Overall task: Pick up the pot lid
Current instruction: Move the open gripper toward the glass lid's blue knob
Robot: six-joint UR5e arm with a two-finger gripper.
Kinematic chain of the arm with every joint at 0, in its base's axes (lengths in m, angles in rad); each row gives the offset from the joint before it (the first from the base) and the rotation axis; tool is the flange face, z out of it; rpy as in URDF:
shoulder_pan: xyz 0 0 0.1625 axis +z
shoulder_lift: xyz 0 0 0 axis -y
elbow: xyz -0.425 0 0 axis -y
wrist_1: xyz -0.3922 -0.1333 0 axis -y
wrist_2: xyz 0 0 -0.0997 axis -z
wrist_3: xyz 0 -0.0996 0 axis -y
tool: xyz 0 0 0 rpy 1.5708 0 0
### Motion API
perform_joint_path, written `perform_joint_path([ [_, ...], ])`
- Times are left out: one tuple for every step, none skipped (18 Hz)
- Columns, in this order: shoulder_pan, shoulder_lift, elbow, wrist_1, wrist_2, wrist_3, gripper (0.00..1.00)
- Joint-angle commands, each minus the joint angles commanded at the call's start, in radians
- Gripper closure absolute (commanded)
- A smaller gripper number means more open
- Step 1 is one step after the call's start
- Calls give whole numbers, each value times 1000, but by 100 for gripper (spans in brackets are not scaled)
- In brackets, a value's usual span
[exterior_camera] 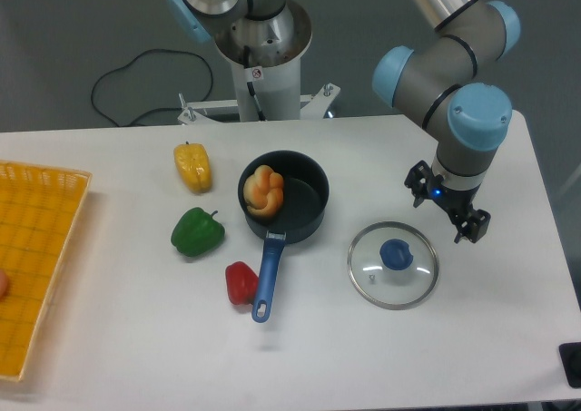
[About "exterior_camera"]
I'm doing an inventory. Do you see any yellow wicker basket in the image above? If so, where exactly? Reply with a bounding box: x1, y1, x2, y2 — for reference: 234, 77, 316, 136
1, 161, 92, 382

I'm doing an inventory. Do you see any glass pot lid blue knob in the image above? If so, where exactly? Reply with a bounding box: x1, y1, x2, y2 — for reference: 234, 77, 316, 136
347, 221, 439, 310

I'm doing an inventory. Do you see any braided bread roll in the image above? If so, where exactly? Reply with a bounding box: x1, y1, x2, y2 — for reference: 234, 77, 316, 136
242, 165, 284, 221

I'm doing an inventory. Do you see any red bell pepper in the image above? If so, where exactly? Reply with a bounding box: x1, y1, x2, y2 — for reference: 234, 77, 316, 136
225, 261, 259, 305

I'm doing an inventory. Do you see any green bell pepper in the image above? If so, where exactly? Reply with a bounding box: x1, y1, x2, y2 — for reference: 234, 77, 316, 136
171, 207, 225, 258

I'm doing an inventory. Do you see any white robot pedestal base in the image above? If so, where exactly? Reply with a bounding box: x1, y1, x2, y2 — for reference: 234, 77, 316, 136
178, 0, 340, 124

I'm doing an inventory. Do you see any yellow bell pepper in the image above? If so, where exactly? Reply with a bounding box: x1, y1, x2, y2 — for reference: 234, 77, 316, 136
173, 142, 212, 193

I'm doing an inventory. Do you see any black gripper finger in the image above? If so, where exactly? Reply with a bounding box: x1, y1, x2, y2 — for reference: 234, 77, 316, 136
453, 209, 491, 243
404, 161, 431, 208

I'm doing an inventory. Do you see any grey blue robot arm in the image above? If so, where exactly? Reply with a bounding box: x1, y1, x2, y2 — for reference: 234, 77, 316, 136
166, 0, 520, 242

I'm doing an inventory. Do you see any black object table corner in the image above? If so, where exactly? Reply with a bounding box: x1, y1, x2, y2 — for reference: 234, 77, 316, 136
558, 342, 581, 388

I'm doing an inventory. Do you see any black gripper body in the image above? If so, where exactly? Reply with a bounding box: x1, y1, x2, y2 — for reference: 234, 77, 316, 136
427, 175, 482, 223

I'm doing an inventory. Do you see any dark blue saucepan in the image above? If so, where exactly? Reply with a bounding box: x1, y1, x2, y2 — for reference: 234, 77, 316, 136
238, 150, 330, 323

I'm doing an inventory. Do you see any black floor cable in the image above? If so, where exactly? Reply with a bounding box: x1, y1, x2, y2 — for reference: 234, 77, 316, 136
90, 47, 214, 128

